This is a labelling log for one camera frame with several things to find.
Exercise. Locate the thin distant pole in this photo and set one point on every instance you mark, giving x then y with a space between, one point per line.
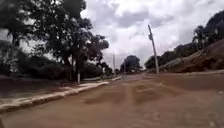
114 65

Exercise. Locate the round distant tree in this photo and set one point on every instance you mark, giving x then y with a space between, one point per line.
131 63

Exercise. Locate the tall pale utility pole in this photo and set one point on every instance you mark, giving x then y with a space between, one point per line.
154 53

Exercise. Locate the brown dirt road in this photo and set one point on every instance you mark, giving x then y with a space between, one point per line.
133 103

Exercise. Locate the row of dark trees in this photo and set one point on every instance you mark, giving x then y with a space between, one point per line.
66 33

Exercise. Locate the distant dark tree line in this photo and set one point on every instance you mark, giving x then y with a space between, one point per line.
173 55

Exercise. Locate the pale concrete kerb pavement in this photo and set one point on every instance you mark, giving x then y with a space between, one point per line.
43 97

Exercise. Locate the brown earth embankment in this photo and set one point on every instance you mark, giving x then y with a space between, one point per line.
200 60

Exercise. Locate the trees on embankment top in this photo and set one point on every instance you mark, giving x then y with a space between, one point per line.
213 30

